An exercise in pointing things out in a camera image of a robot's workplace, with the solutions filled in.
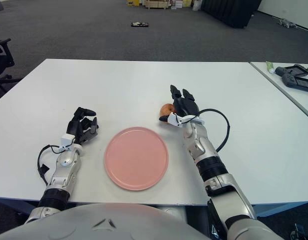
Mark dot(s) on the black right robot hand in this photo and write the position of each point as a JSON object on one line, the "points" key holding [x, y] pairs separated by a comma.
{"points": [[187, 106]]}

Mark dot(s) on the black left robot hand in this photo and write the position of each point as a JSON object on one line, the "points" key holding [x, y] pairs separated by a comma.
{"points": [[74, 126]]}

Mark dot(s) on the red yellow apple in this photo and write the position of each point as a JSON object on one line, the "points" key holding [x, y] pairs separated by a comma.
{"points": [[166, 109]]}

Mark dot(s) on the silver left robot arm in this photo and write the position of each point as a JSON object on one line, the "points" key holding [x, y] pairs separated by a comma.
{"points": [[66, 160]]}

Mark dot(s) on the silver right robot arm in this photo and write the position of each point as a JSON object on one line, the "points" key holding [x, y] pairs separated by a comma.
{"points": [[201, 145]]}

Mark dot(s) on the pink round plate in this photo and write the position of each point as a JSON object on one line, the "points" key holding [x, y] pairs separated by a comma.
{"points": [[136, 158]]}

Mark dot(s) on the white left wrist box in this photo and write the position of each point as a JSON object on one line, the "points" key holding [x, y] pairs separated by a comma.
{"points": [[67, 139]]}

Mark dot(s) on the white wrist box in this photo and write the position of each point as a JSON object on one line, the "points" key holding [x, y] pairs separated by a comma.
{"points": [[174, 119], [67, 139]]}

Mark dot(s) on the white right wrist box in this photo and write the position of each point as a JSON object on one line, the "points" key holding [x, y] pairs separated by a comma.
{"points": [[174, 119]]}

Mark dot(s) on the green white tube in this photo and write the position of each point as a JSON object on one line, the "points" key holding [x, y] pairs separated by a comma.
{"points": [[270, 67]]}

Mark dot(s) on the flat dark tray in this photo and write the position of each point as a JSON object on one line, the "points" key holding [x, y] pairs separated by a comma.
{"points": [[140, 24]]}

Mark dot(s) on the grey robot torso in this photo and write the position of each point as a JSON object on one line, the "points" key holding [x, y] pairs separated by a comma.
{"points": [[106, 220]]}

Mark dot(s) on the black office chair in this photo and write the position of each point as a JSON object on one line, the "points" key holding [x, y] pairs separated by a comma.
{"points": [[1, 57]]}

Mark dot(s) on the white plastic bag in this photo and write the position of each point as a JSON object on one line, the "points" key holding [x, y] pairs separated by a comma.
{"points": [[196, 5]]}

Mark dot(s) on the stacked white boxes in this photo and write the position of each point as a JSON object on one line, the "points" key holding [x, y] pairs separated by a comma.
{"points": [[178, 4]]}

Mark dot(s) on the pale yellow carton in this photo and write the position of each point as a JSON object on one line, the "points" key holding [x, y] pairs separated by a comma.
{"points": [[188, 3]]}

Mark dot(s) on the black curtain partition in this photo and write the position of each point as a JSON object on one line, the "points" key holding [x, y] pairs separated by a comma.
{"points": [[231, 11]]}

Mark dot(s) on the light wooden crate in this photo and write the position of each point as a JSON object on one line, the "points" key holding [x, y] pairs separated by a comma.
{"points": [[158, 4]]}

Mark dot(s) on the yellow cardboard box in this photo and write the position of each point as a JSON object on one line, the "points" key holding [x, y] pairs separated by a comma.
{"points": [[132, 2]]}

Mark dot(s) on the small grey robot toy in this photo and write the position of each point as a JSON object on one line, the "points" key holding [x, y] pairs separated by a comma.
{"points": [[287, 23]]}

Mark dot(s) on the blue grey table frame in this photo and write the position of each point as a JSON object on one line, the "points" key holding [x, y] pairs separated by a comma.
{"points": [[276, 208]]}

